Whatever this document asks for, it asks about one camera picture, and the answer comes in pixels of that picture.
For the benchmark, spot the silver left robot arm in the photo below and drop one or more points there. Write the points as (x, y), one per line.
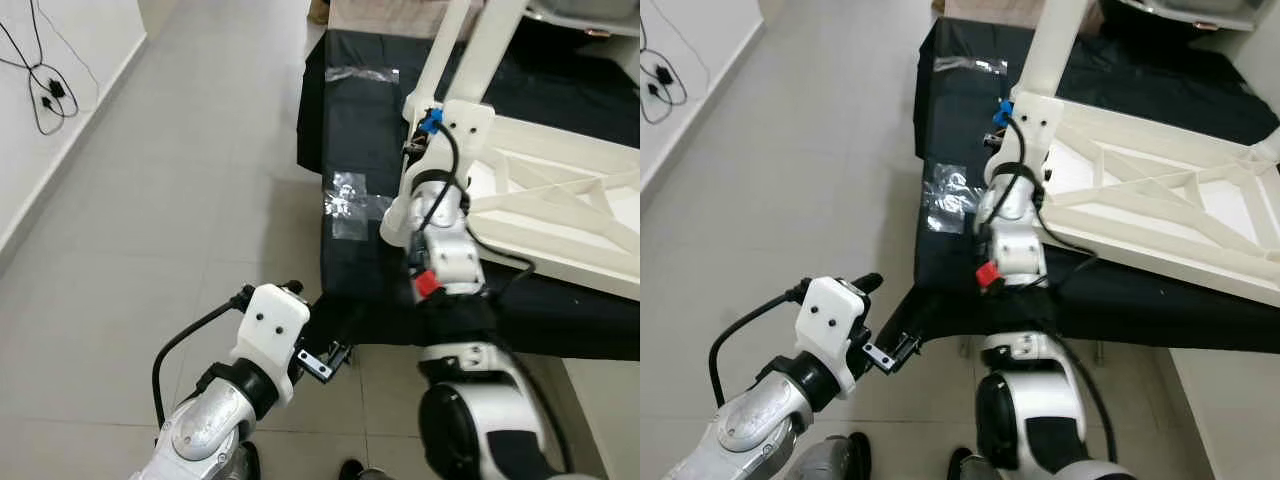
(205, 430)
(760, 425)

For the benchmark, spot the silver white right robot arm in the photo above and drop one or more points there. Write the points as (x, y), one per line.
(445, 255)
(1015, 250)

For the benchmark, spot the white plastic children table top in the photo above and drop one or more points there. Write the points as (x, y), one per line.
(600, 265)
(1230, 215)

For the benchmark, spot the black cloth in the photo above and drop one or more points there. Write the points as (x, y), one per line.
(950, 120)
(330, 130)

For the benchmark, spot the clear tape patch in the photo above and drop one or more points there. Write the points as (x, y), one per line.
(350, 205)
(952, 198)

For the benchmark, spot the clear plastic film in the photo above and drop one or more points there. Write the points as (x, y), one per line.
(360, 74)
(970, 66)

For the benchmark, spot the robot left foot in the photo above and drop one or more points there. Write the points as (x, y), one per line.
(835, 458)
(250, 462)

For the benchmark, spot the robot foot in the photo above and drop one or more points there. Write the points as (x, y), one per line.
(972, 465)
(362, 470)
(835, 458)
(250, 462)

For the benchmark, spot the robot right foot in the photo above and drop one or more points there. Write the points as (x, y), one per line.
(972, 465)
(362, 470)

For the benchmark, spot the beige patterned cloth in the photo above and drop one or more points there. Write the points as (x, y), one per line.
(380, 15)
(990, 10)

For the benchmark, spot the clear plastic storage container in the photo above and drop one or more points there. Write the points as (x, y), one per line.
(580, 8)
(1190, 10)

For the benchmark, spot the black plug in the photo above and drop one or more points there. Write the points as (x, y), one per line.
(57, 90)
(663, 75)

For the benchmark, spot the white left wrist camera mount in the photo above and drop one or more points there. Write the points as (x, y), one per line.
(832, 315)
(272, 320)

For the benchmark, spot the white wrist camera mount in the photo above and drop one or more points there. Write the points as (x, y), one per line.
(1038, 120)
(468, 125)
(832, 315)
(272, 320)

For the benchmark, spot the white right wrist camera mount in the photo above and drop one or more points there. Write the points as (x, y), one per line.
(1038, 120)
(468, 125)

